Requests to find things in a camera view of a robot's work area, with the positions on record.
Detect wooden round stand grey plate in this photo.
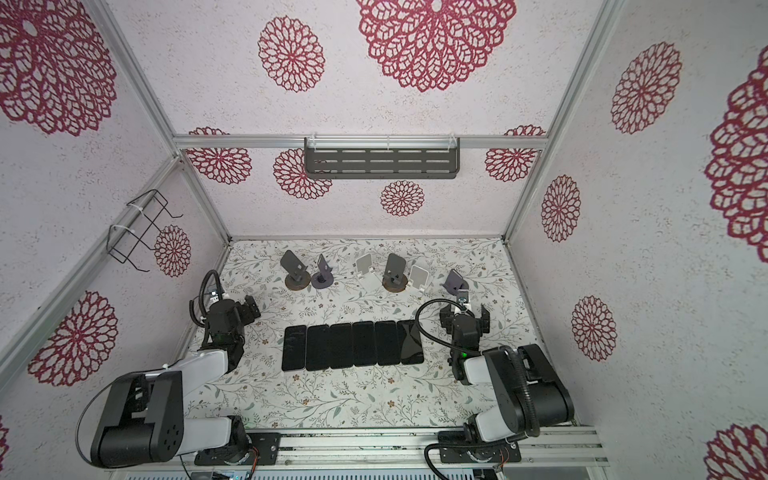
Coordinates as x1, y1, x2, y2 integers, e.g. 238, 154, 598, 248
382, 253, 408, 293

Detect black wire wall basket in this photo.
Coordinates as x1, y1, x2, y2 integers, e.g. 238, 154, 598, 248
105, 189, 183, 273

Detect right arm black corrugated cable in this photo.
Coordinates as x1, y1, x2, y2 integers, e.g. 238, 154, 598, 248
413, 298, 541, 480

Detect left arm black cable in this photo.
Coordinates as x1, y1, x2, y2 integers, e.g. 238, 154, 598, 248
74, 269, 226, 469

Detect wooden round phone stand left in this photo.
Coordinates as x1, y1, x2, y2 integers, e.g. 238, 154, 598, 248
280, 250, 311, 291

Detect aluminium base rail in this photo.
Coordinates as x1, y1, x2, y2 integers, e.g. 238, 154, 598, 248
109, 425, 610, 479

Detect white stand silver plate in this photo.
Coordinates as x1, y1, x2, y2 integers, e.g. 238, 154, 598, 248
407, 264, 431, 294

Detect grey metal wall shelf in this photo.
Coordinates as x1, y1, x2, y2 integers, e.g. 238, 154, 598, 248
303, 137, 460, 180

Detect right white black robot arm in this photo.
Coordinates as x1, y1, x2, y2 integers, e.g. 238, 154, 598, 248
438, 306, 575, 463

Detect black phone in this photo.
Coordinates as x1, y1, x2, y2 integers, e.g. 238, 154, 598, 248
328, 323, 354, 370
305, 324, 330, 371
352, 321, 377, 367
281, 325, 307, 372
375, 320, 401, 366
396, 320, 424, 365

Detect dark purple folding stand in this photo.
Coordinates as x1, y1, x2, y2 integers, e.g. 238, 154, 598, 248
442, 269, 469, 297

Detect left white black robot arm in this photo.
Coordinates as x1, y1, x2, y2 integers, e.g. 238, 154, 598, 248
85, 295, 261, 469

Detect purple round phone stand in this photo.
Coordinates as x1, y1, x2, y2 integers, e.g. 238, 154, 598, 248
311, 254, 334, 290

